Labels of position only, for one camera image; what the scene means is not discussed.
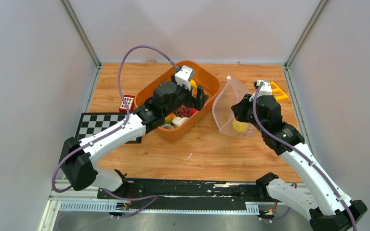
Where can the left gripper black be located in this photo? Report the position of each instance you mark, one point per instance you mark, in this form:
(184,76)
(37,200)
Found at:
(201,98)

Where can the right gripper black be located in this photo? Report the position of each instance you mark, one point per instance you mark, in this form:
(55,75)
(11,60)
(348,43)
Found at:
(238,109)

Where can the yellow pear toy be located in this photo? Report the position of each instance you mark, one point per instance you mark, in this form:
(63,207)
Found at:
(240,127)

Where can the clear zip top bag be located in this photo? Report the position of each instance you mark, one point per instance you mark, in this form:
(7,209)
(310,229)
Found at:
(231,94)

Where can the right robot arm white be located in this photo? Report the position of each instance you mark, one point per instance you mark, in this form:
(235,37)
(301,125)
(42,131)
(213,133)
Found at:
(327,207)

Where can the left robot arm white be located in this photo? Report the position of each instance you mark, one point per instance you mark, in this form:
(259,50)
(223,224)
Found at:
(79,158)

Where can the red strawberry toy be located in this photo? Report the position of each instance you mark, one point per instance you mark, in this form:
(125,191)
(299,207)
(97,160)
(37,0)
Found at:
(192,111)

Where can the yellow banana toy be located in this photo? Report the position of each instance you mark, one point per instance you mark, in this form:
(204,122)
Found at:
(193,84)

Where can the purple grapes toy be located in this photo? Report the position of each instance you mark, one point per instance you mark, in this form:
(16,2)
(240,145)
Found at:
(183,111)

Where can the white mushroom toy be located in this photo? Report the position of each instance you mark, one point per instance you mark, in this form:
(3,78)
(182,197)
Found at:
(178,121)

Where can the orange plastic basket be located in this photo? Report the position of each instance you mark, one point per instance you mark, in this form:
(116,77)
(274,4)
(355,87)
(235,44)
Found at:
(188,127)

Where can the orange green mango toy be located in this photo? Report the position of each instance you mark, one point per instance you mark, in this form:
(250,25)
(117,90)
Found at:
(169,118)

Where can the white garlic toy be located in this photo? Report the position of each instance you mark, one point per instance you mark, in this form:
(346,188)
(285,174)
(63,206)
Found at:
(168,126)

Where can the red white block toy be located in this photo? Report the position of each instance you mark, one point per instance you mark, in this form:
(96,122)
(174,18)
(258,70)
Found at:
(127,104)

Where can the checkerboard calibration board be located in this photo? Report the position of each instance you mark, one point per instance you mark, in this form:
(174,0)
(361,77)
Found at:
(92,123)

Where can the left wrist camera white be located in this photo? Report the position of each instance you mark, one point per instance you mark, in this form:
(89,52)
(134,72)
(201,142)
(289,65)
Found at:
(183,77)

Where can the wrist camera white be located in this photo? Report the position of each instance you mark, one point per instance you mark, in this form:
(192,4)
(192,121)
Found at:
(263,88)
(183,77)

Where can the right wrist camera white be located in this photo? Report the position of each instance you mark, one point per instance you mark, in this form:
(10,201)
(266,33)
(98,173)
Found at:
(263,88)

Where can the yellow triangle bracket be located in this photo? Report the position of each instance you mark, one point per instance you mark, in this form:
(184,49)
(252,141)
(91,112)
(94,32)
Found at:
(277,92)

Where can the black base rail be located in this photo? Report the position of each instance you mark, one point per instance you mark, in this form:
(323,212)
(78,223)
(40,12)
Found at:
(196,194)

